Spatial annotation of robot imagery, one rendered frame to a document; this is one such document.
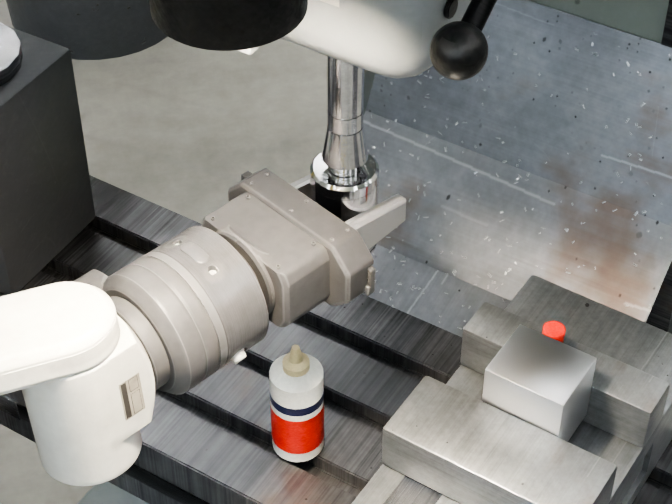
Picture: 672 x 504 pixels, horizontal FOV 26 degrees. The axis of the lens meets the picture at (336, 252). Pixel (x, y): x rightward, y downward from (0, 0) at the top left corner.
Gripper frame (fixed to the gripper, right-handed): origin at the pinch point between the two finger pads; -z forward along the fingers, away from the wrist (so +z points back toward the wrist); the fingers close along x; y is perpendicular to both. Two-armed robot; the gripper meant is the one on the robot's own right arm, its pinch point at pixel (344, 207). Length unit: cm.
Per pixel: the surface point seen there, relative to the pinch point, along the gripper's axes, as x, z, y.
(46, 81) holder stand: 30.2, 3.8, 3.4
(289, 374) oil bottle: -0.7, 6.1, 12.0
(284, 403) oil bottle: -1.1, 7.0, 14.2
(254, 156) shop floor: 112, -87, 112
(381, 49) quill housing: -9.6, 6.9, -21.7
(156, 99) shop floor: 139, -85, 112
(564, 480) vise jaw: -21.6, 0.6, 9.9
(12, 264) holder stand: 28.1, 11.1, 17.5
